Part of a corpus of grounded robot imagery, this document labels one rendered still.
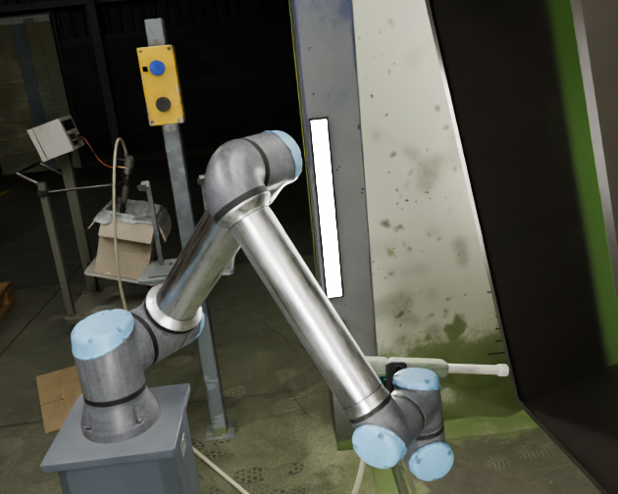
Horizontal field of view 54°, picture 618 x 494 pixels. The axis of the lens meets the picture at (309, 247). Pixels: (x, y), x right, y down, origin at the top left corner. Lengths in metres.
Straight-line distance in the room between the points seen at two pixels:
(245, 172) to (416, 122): 1.06
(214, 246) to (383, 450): 0.57
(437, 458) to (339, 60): 1.27
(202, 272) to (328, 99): 0.85
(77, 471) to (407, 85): 1.47
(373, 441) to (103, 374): 0.69
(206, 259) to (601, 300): 1.11
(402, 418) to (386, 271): 1.10
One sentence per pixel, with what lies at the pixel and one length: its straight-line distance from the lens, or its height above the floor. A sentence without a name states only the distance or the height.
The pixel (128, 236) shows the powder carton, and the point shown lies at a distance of 3.54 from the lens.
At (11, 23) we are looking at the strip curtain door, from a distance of 11.69.
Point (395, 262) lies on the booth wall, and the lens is 2.19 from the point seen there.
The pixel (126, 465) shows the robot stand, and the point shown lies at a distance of 1.57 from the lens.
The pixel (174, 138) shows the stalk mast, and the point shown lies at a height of 1.24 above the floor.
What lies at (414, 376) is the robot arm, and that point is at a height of 0.85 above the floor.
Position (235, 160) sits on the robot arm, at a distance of 1.14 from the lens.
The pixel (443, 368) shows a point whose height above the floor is 0.68.
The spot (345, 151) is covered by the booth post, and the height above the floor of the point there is 1.16.
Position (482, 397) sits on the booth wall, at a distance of 2.51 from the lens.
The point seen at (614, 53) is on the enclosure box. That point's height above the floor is 1.43.
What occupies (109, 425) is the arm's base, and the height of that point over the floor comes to 0.68.
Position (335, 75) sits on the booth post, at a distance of 2.04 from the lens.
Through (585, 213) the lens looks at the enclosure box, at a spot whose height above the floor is 1.00.
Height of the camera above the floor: 1.46
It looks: 17 degrees down
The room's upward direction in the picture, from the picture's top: 6 degrees counter-clockwise
